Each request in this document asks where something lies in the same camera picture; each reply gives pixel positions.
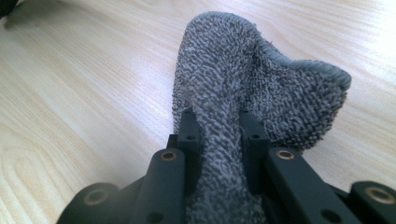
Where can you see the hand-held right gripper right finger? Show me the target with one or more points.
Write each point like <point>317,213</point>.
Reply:
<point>253,155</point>

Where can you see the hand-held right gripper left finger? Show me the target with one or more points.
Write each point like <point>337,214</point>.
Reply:
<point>190,146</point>

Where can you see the grey towel cloth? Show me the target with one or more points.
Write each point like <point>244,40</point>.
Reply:
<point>224,62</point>

